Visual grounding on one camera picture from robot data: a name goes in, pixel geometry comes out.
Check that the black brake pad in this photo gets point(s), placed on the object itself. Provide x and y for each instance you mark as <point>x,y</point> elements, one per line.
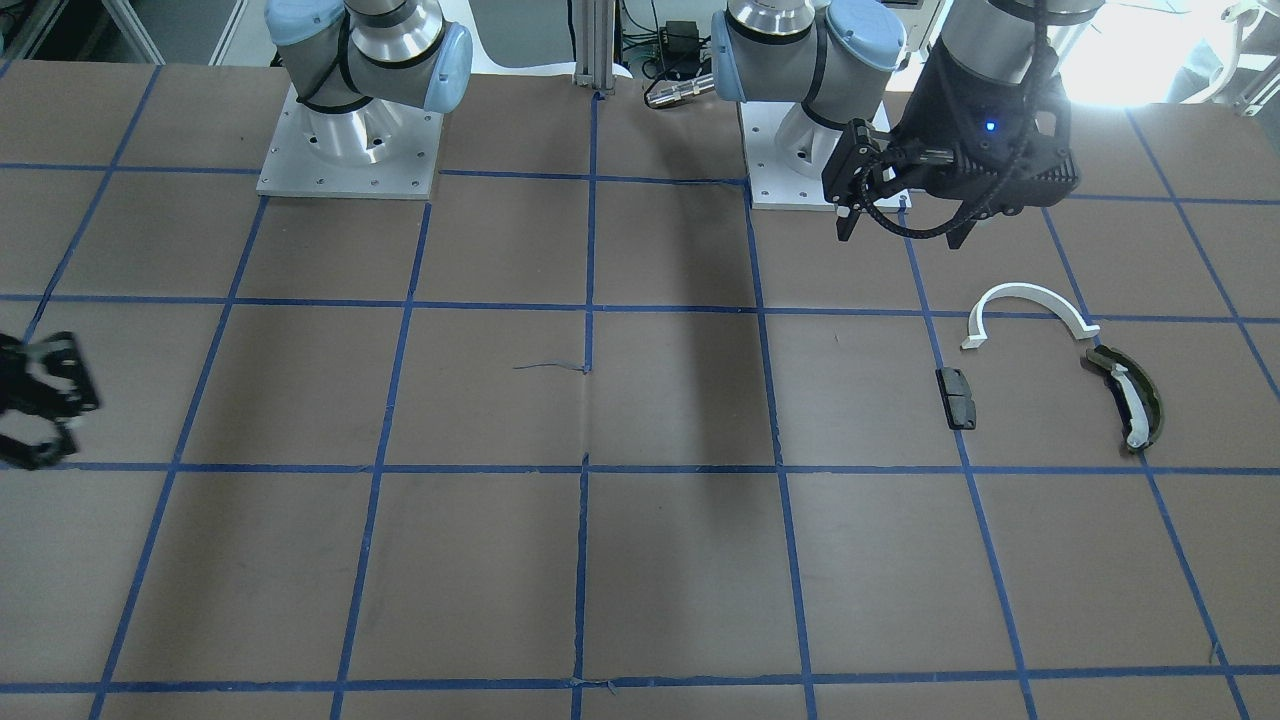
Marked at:
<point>957,397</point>

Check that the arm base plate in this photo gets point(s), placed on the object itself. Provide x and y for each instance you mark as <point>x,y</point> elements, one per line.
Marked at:
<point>382,151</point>
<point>785,151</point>

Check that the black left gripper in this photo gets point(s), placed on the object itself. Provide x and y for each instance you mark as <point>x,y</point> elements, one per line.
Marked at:
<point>937,100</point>

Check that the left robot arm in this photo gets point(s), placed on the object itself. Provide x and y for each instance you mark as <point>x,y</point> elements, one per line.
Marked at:
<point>836,60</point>

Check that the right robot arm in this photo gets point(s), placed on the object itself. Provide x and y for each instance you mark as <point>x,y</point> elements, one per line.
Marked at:
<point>371,82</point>

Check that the white curved plastic bracket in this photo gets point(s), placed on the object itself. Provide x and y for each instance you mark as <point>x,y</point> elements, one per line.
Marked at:
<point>1049,300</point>

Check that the aluminium frame post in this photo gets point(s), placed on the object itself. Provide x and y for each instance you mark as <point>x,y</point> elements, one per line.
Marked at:
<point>594,33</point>

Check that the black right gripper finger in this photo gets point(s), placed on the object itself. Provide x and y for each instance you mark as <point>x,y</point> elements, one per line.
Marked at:
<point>35,442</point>
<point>46,378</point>

